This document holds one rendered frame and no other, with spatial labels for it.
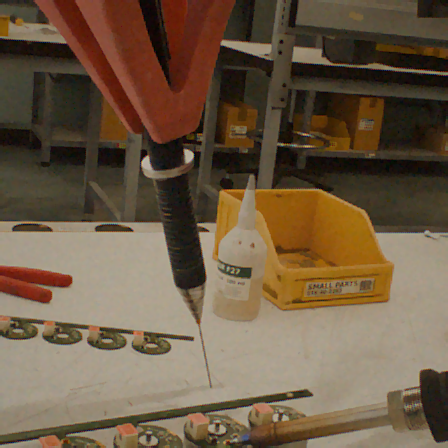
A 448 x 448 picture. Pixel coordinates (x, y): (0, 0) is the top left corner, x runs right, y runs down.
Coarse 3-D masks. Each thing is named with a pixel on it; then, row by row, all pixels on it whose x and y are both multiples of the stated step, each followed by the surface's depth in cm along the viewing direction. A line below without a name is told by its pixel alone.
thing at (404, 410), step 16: (400, 400) 29; (416, 400) 28; (320, 416) 30; (336, 416) 30; (352, 416) 29; (368, 416) 29; (384, 416) 29; (400, 416) 28; (416, 416) 28; (256, 432) 31; (272, 432) 30; (288, 432) 30; (304, 432) 30; (320, 432) 30; (336, 432) 30; (400, 432) 29
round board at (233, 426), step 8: (208, 416) 33; (216, 416) 33; (224, 416) 33; (224, 424) 33; (232, 424) 33; (240, 424) 33; (184, 432) 32; (232, 432) 32; (240, 432) 32; (192, 440) 31; (200, 440) 31; (208, 440) 31; (216, 440) 31; (224, 440) 31
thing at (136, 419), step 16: (240, 400) 35; (256, 400) 35; (272, 400) 35; (128, 416) 32; (144, 416) 33; (160, 416) 33; (176, 416) 33; (16, 432) 30; (32, 432) 30; (48, 432) 31; (64, 432) 31; (80, 432) 31
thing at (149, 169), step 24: (144, 0) 23; (168, 48) 25; (168, 72) 25; (168, 144) 25; (144, 168) 26; (168, 168) 25; (168, 192) 26; (168, 216) 26; (192, 216) 27; (168, 240) 27; (192, 240) 27; (192, 264) 27; (192, 288) 28
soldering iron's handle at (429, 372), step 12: (420, 372) 29; (432, 372) 28; (444, 372) 28; (420, 384) 28; (432, 384) 28; (444, 384) 28; (432, 396) 28; (444, 396) 28; (432, 408) 28; (444, 408) 28; (432, 420) 28; (444, 420) 28; (432, 432) 28; (444, 432) 28
